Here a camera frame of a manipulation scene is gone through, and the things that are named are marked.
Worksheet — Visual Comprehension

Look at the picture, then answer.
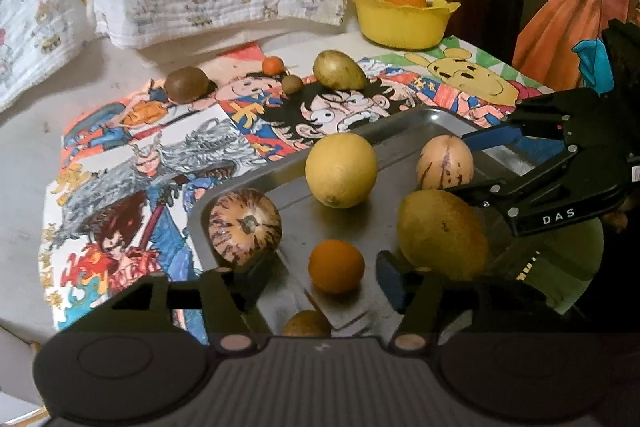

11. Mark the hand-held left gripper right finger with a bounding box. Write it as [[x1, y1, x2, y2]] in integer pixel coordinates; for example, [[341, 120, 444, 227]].
[[376, 251, 546, 352]]

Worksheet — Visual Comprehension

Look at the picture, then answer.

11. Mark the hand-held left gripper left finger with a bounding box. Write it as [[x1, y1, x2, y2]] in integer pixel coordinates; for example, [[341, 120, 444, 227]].
[[107, 254, 278, 353]]

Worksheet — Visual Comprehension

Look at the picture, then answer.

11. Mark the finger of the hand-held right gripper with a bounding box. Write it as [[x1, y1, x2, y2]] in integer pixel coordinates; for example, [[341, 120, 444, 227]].
[[444, 147, 583, 238], [462, 94, 576, 154]]

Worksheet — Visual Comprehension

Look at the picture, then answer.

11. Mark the striped pepino melon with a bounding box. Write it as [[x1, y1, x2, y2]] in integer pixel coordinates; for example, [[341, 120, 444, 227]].
[[416, 135, 474, 192], [208, 188, 283, 267]]

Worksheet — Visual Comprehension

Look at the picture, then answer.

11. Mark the orange mandarin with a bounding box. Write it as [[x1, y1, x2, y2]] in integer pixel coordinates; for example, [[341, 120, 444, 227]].
[[308, 239, 366, 295]]

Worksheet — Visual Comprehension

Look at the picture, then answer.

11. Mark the brownish yellow mango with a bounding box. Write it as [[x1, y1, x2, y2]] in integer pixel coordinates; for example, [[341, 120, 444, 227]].
[[396, 189, 490, 282]]

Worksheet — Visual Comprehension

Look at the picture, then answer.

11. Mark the metal baking tray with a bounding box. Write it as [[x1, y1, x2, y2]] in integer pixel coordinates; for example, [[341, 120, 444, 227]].
[[187, 107, 556, 343]]

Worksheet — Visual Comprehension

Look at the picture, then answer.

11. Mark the yellow lemon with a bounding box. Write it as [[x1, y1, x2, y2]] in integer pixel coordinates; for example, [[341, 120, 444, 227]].
[[305, 133, 379, 209]]

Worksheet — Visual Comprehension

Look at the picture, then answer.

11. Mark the green mango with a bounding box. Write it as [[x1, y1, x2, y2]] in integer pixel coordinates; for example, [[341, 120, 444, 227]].
[[313, 50, 369, 90]]

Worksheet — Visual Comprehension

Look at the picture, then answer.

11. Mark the brown round sapodilla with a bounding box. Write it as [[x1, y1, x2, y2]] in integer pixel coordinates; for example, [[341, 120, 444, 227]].
[[164, 67, 210, 104]]

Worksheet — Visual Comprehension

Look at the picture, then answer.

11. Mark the yellow bear drawing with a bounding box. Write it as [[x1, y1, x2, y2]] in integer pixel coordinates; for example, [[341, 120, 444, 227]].
[[372, 36, 556, 108]]

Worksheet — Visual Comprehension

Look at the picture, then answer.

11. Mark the orange cloth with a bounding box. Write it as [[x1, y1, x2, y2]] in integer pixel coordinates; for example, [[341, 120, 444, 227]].
[[512, 0, 640, 95]]

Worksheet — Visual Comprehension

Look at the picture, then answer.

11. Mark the yellow plastic bowl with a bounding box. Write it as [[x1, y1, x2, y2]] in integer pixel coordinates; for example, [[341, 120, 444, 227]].
[[345, 0, 461, 50]]

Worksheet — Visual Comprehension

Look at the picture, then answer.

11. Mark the cartoon kids drawing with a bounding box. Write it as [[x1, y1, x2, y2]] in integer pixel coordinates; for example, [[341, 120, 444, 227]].
[[62, 72, 226, 158]]

